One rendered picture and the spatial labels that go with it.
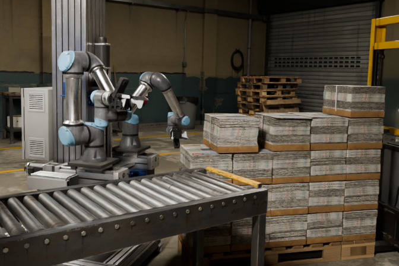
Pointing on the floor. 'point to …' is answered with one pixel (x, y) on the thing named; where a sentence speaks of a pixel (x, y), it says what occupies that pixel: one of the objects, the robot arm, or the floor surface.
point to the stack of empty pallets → (263, 86)
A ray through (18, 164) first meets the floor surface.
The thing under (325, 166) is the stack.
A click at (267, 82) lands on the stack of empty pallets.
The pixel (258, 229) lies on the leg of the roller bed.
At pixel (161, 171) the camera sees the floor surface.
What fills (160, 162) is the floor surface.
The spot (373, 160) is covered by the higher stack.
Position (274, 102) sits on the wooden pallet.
